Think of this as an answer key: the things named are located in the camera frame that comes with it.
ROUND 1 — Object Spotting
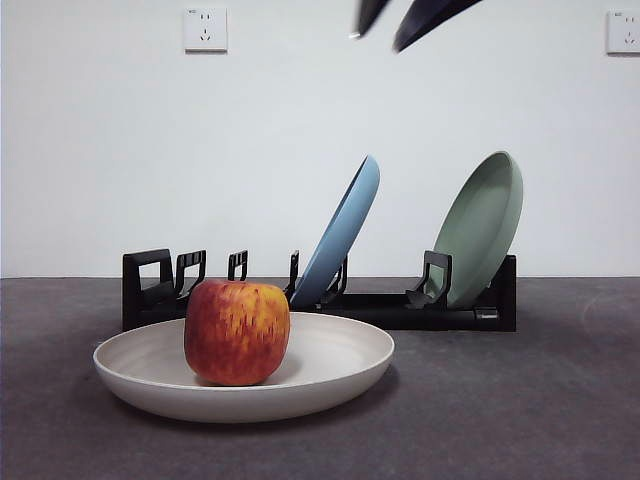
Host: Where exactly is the black plate rack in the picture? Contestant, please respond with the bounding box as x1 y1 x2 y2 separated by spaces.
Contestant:
122 248 518 333

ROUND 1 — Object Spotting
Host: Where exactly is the red yellow apple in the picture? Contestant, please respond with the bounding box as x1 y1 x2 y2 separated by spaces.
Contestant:
183 279 291 387

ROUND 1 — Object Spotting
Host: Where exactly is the green round plate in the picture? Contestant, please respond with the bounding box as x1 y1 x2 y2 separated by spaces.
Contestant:
432 151 525 310

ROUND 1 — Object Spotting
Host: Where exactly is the white wall socket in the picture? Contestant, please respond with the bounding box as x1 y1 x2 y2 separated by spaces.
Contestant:
605 10 640 56
184 6 229 54

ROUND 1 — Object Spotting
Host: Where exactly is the blue round plate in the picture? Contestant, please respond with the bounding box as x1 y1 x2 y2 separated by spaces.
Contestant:
289 154 381 307

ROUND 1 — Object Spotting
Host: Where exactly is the pale yellow round plate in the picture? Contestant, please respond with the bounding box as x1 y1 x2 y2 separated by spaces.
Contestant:
92 310 396 425

